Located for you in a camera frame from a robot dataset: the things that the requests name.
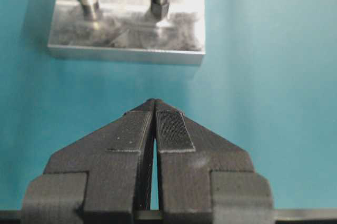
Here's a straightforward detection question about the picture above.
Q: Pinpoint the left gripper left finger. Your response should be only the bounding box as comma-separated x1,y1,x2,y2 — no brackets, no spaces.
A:
22,99,155,223

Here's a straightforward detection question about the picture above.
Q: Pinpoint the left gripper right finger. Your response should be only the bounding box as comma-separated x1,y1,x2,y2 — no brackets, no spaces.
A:
155,100,274,223

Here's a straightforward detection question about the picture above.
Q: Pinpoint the grey metal base block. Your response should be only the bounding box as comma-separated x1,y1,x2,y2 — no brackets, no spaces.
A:
48,0,206,65

